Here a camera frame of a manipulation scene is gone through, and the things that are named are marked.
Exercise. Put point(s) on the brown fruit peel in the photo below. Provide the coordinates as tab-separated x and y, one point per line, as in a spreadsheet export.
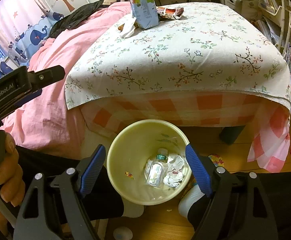
121	26

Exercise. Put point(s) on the person's right leg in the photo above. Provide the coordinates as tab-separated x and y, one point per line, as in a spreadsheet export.
285	200

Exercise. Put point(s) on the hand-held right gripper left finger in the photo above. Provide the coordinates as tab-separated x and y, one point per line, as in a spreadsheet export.
93	170

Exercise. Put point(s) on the pink blanket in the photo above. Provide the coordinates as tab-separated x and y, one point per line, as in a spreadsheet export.
68	55

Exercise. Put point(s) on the cream plastic wastebasket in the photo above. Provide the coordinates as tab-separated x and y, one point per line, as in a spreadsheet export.
130	140

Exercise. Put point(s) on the crumpled stained white tissue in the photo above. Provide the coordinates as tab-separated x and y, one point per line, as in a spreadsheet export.
173	177

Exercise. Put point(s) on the person's leg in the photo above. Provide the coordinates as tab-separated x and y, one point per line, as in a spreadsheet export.
285	200
48	160

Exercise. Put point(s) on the white bookshelf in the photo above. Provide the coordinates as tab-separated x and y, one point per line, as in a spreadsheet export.
285	30

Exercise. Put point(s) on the small colourful candy wrapper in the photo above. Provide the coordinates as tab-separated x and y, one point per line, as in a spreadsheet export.
129	175

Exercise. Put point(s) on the pink whale print curtain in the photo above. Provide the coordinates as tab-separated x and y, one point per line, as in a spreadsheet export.
33	35

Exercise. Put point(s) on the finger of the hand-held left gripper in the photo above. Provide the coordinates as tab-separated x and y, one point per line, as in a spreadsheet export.
48	76
33	95

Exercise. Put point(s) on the person's left hand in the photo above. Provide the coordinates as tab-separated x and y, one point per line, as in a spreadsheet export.
10	177

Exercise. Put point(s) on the floral tablecloth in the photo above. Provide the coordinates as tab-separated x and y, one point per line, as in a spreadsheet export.
185	62

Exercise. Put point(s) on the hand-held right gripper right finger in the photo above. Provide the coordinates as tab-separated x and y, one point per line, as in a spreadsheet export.
198	170

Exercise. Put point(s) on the black jacket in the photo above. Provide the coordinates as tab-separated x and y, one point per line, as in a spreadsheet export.
73	17

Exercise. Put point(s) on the clear plastic bottle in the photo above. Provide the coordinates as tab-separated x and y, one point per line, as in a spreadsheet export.
156	171

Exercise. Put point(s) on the blue milk carton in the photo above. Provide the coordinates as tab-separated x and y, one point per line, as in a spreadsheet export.
144	10

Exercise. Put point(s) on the white round object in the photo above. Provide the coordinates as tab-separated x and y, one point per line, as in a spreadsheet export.
123	233

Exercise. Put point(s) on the colourful patterned mat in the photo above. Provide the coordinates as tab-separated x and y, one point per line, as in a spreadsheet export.
216	160

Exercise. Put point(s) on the person's left leg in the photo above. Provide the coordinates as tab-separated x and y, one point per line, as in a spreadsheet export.
48	160

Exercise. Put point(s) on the red snack wrapper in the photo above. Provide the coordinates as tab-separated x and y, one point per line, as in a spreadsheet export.
171	12

